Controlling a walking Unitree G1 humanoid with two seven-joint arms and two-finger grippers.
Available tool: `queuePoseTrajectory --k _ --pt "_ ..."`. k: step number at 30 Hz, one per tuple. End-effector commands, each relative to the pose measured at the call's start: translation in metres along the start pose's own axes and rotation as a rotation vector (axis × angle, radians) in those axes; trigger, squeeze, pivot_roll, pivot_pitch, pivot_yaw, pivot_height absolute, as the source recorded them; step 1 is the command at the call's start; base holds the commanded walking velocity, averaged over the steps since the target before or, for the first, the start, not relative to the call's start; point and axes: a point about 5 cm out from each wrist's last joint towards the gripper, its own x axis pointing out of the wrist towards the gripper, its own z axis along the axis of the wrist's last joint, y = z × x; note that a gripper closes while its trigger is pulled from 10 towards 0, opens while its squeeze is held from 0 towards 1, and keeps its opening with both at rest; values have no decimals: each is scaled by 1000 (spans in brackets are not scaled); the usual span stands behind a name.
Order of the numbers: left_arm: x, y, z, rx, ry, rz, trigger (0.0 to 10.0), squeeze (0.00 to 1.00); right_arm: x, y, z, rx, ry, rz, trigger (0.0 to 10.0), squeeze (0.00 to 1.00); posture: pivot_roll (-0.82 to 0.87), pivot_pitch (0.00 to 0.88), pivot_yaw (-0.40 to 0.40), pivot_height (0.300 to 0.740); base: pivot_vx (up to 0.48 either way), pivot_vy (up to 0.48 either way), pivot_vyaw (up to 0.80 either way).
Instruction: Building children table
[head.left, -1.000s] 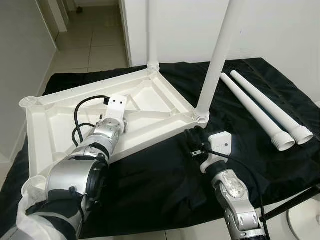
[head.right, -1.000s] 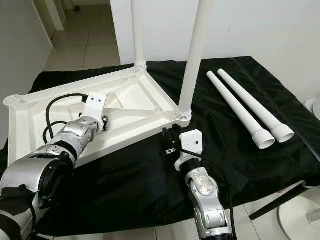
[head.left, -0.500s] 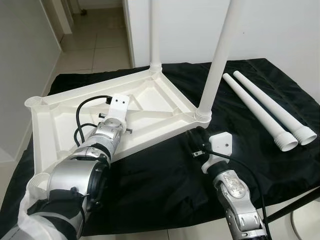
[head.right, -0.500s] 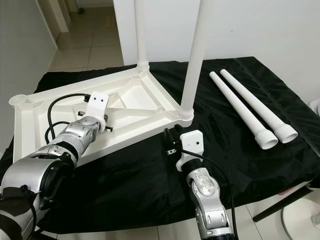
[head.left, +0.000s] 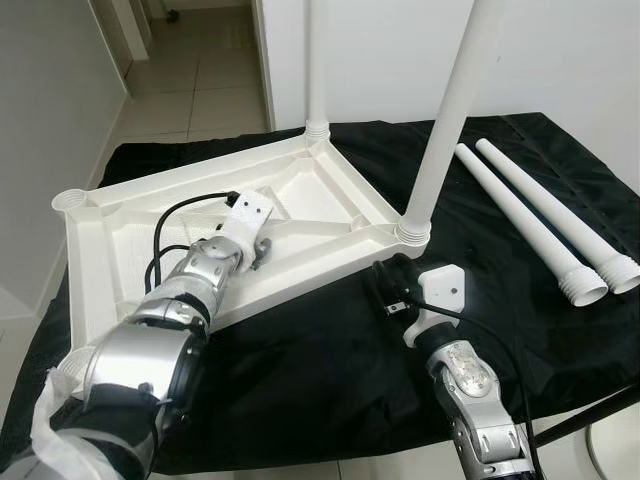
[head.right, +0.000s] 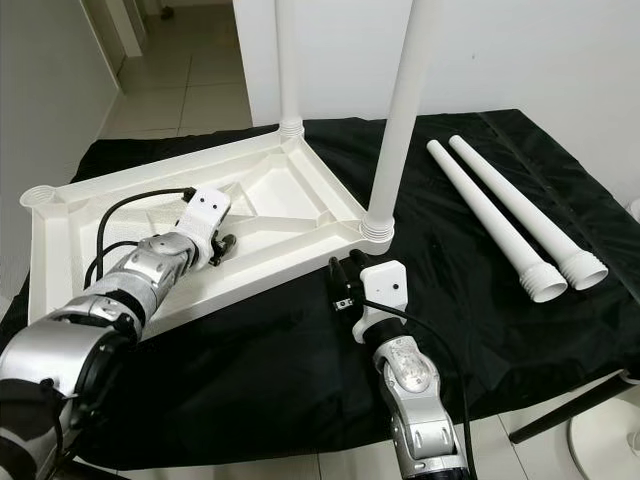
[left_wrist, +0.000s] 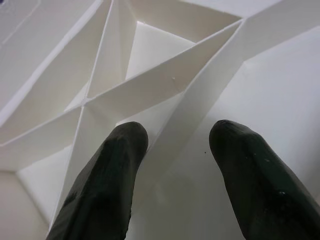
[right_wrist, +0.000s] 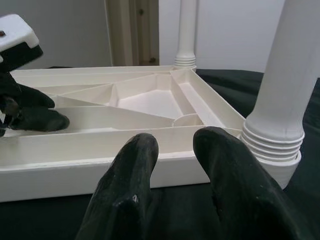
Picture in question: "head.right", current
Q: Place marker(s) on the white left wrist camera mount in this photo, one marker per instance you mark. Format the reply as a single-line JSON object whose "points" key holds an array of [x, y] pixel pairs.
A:
{"points": [[208, 210]]}

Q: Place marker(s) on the black cloth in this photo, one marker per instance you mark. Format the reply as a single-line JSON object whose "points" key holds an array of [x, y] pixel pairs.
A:
{"points": [[280, 380]]}

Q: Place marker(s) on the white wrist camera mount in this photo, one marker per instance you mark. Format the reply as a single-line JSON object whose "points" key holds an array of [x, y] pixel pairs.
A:
{"points": [[208, 210], [382, 292]]}

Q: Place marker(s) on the white plastic table top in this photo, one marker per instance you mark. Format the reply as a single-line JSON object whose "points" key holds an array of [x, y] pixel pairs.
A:
{"points": [[300, 205]]}

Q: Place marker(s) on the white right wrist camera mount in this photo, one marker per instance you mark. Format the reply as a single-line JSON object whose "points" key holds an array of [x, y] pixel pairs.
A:
{"points": [[382, 292]]}

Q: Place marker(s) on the white round stand base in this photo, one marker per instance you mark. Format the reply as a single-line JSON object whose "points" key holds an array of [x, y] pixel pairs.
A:
{"points": [[585, 455]]}

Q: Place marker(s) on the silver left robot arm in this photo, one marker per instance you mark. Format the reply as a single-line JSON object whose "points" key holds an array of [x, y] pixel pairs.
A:
{"points": [[80, 340]]}

